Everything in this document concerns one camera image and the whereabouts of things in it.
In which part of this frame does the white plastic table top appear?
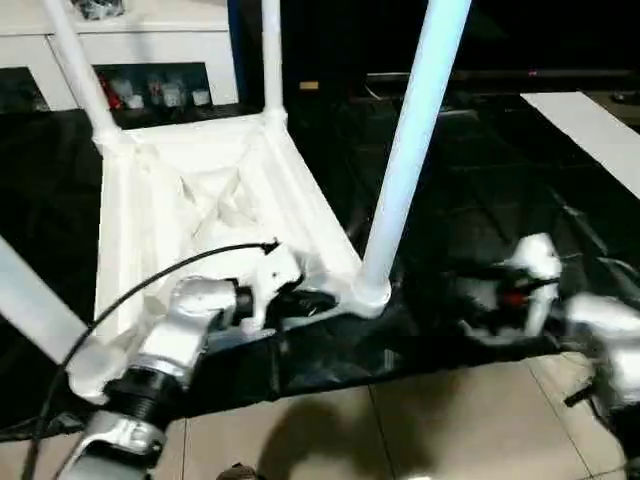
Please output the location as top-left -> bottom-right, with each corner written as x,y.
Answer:
64,110 -> 394,406

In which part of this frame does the black mat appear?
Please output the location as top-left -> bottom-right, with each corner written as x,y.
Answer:
0,87 -> 640,436

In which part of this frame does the black stick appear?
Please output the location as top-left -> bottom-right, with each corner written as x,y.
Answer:
563,383 -> 597,407

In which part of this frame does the flat white board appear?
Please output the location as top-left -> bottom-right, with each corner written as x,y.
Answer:
518,90 -> 640,200

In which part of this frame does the long black bar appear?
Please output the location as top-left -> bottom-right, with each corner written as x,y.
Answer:
363,68 -> 640,85

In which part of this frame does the white cabinet with glass doors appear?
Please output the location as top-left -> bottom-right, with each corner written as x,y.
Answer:
0,0 -> 240,112

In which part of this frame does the black plastic bag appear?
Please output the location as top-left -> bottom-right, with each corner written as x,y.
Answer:
69,0 -> 127,22

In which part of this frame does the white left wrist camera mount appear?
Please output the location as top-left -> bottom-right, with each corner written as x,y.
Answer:
243,243 -> 305,335

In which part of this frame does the black left wrist camera cable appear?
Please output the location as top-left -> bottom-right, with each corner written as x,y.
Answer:
26,240 -> 282,480

